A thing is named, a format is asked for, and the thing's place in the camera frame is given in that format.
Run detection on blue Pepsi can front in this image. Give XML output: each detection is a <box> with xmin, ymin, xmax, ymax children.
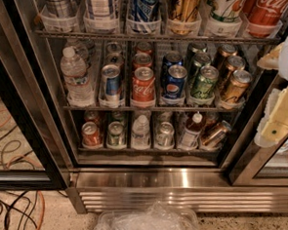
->
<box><xmin>163</xmin><ymin>64</ymin><xmax>186</xmax><ymax>99</ymax></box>

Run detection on green can bottom shelf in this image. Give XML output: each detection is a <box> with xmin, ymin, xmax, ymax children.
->
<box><xmin>107</xmin><ymin>121</ymin><xmax>126</xmax><ymax>149</ymax></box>

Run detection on left glass fridge door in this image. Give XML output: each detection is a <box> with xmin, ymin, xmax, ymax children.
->
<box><xmin>0</xmin><ymin>0</ymin><xmax>70</xmax><ymax>191</ymax></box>

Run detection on steel fridge bottom grille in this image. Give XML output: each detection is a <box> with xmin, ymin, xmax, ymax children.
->
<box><xmin>65</xmin><ymin>168</ymin><xmax>288</xmax><ymax>213</ymax></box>

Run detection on blue pepsi can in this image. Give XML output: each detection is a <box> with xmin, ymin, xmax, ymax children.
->
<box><xmin>163</xmin><ymin>64</ymin><xmax>186</xmax><ymax>99</ymax></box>
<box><xmin>161</xmin><ymin>51</ymin><xmax>184</xmax><ymax>78</ymax></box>

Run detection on gold can middle rear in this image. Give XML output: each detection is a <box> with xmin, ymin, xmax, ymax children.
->
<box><xmin>213</xmin><ymin>44</ymin><xmax>238</xmax><ymax>69</ymax></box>

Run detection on large water bottle middle shelf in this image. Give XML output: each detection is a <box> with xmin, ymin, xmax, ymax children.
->
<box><xmin>60</xmin><ymin>47</ymin><xmax>94</xmax><ymax>107</ymax></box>

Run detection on red can middle rear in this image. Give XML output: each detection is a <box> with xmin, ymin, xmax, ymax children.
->
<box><xmin>135</xmin><ymin>42</ymin><xmax>154</xmax><ymax>56</ymax></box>

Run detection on orange cable on floor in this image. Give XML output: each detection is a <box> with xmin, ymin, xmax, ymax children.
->
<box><xmin>0</xmin><ymin>106</ymin><xmax>52</xmax><ymax>230</ymax></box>

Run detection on green can shelf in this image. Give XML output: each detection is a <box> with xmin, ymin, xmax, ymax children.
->
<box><xmin>190</xmin><ymin>65</ymin><xmax>219</xmax><ymax>99</ymax></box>
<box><xmin>107</xmin><ymin>121</ymin><xmax>126</xmax><ymax>149</ymax></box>

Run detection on right glass fridge door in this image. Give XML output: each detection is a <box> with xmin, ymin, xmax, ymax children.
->
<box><xmin>222</xmin><ymin>71</ymin><xmax>288</xmax><ymax>187</ymax></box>

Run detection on green can middle rear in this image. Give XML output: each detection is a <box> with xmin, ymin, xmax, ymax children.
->
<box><xmin>185</xmin><ymin>42</ymin><xmax>208</xmax><ymax>65</ymax></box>

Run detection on blue silver can middle shelf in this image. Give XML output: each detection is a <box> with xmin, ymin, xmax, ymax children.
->
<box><xmin>102</xmin><ymin>64</ymin><xmax>122</xmax><ymax>101</ymax></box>

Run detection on top wire shelf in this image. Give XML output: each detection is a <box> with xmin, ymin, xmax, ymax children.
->
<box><xmin>35</xmin><ymin>29</ymin><xmax>279</xmax><ymax>46</ymax></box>

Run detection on gold can middle shelf front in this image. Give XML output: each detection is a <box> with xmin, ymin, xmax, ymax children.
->
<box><xmin>221</xmin><ymin>70</ymin><xmax>252</xmax><ymax>104</ymax></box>

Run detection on clear plastic bag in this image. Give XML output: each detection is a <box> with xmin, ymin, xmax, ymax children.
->
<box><xmin>93</xmin><ymin>202</ymin><xmax>199</xmax><ymax>230</ymax></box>

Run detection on blue tall can top shelf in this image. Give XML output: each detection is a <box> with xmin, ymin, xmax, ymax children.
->
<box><xmin>129</xmin><ymin>0</ymin><xmax>160</xmax><ymax>22</ymax></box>

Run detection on silver can bottom shelf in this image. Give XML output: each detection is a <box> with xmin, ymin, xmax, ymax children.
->
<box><xmin>155</xmin><ymin>122</ymin><xmax>175</xmax><ymax>150</ymax></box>

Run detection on small water bottle bottom shelf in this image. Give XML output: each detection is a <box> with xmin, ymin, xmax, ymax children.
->
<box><xmin>131</xmin><ymin>115</ymin><xmax>150</xmax><ymax>150</ymax></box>

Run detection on red can bottom shelf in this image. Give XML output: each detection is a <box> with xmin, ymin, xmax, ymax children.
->
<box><xmin>81</xmin><ymin>122</ymin><xmax>103</xmax><ymax>147</ymax></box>

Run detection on green can middle shelf front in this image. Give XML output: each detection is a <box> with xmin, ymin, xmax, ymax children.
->
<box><xmin>190</xmin><ymin>65</ymin><xmax>219</xmax><ymax>99</ymax></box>

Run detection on white green tall can top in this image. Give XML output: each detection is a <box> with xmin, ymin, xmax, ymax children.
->
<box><xmin>208</xmin><ymin>0</ymin><xmax>245</xmax><ymax>22</ymax></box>

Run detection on tilted bronze can bottom shelf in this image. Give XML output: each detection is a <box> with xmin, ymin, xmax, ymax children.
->
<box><xmin>201</xmin><ymin>120</ymin><xmax>232</xmax><ymax>147</ymax></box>

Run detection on red Coca-Cola can front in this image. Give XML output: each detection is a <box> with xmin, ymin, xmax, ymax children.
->
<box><xmin>132</xmin><ymin>67</ymin><xmax>155</xmax><ymax>102</ymax></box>

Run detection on black cables on floor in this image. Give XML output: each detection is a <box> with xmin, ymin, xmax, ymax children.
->
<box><xmin>0</xmin><ymin>121</ymin><xmax>45</xmax><ymax>230</ymax></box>

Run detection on white blue tall can top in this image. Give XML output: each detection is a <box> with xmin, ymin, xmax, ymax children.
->
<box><xmin>85</xmin><ymin>0</ymin><xmax>120</xmax><ymax>20</ymax></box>

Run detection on gold tall can top shelf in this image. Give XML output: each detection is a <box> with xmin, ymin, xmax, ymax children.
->
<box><xmin>168</xmin><ymin>0</ymin><xmax>201</xmax><ymax>35</ymax></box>

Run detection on middle wire shelf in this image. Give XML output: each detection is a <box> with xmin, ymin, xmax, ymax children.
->
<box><xmin>62</xmin><ymin>104</ymin><xmax>240</xmax><ymax>115</ymax></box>

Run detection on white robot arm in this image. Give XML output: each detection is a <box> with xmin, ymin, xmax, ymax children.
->
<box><xmin>254</xmin><ymin>37</ymin><xmax>288</xmax><ymax>148</ymax></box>

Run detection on wire shelf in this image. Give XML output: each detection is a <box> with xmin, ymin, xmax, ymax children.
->
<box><xmin>35</xmin><ymin>29</ymin><xmax>279</xmax><ymax>46</ymax></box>
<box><xmin>62</xmin><ymin>104</ymin><xmax>240</xmax><ymax>115</ymax></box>

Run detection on glass fridge door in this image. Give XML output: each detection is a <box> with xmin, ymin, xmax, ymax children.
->
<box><xmin>0</xmin><ymin>0</ymin><xmax>70</xmax><ymax>191</ymax></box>
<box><xmin>222</xmin><ymin>71</ymin><xmax>288</xmax><ymax>187</ymax></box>

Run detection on brown juice bottle white cap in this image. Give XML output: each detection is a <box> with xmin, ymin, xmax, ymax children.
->
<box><xmin>178</xmin><ymin>112</ymin><xmax>205</xmax><ymax>151</ymax></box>

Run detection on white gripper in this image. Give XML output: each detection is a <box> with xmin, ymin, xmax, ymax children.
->
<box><xmin>251</xmin><ymin>41</ymin><xmax>288</xmax><ymax>150</ymax></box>

